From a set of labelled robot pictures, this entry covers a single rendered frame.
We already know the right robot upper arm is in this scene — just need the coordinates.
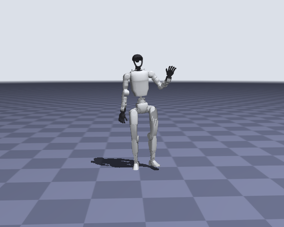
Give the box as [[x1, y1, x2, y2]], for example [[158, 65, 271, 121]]
[[123, 73, 131, 96]]

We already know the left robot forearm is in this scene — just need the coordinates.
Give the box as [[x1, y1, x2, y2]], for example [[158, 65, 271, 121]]
[[161, 78, 171, 87]]

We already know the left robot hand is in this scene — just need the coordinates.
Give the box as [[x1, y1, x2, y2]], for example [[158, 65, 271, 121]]
[[165, 66, 176, 81]]

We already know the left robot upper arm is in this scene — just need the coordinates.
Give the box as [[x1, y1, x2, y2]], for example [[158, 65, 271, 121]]
[[147, 71, 164, 90]]

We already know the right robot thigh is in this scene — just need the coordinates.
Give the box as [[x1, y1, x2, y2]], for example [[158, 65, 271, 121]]
[[129, 107, 139, 142]]

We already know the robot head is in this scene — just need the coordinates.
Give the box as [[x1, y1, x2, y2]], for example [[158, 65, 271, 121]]
[[132, 54, 143, 71]]

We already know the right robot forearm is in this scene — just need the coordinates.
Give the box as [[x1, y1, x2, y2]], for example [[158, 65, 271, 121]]
[[121, 90, 127, 111]]

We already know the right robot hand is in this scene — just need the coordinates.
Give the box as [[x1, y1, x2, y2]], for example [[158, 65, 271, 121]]
[[118, 108, 127, 123]]

